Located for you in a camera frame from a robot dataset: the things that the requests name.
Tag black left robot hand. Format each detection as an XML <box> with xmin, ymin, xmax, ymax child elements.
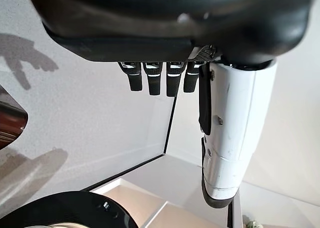
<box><xmin>24</xmin><ymin>0</ymin><xmax>313</xmax><ymax>209</ymax></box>

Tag round glass washing machine door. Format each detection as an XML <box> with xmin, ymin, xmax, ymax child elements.
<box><xmin>0</xmin><ymin>191</ymin><xmax>141</xmax><ymax>228</ymax></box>

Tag white counter cabinet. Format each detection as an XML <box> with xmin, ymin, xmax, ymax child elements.
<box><xmin>89</xmin><ymin>154</ymin><xmax>320</xmax><ymax>228</ymax></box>

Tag glossy dark brown stool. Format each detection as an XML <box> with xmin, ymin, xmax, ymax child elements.
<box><xmin>0</xmin><ymin>85</ymin><xmax>29</xmax><ymax>151</ymax></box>

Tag small green white plant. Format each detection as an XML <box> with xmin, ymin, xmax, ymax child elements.
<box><xmin>243</xmin><ymin>214</ymin><xmax>263</xmax><ymax>228</ymax></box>

